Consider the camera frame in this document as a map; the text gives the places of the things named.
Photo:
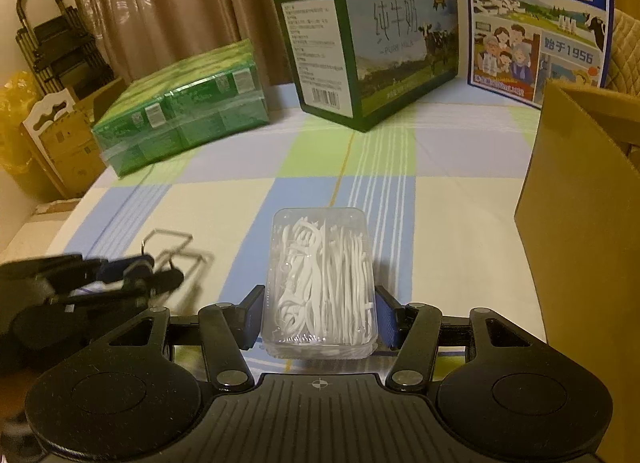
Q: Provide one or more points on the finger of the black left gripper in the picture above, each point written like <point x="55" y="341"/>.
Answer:
<point x="120" y="292"/>
<point x="71" y="271"/>

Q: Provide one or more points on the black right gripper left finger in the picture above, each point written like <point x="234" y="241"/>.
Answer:
<point x="139" y="353"/>

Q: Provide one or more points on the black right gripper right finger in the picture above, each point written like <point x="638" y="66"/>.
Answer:
<point x="415" y="333"/>

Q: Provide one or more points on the metal wire clip frame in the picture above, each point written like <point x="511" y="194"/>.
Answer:
<point x="178" y="244"/>

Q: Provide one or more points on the clear floss pick box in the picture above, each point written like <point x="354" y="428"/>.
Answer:
<point x="320" y="297"/>

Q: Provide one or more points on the flattened cardboard pieces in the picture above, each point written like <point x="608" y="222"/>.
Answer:
<point x="58" y="132"/>

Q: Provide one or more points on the plaid tablecloth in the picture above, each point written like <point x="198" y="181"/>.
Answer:
<point x="438" y="183"/>

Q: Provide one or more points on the green wrapped drink pack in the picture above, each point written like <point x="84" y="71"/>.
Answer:
<point x="196" y="100"/>

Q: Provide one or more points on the yellow plastic bag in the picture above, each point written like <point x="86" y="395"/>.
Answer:
<point x="18" y="96"/>

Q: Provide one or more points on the brown cardboard box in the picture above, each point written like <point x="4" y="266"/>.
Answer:
<point x="578" y="219"/>

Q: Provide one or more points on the green white milk carton box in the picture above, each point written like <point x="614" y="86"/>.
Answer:
<point x="357" y="62"/>

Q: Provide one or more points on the beige quilted cushion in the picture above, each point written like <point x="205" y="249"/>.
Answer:
<point x="624" y="68"/>

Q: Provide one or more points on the blue white milk carton box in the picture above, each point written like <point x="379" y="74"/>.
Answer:
<point x="517" y="46"/>

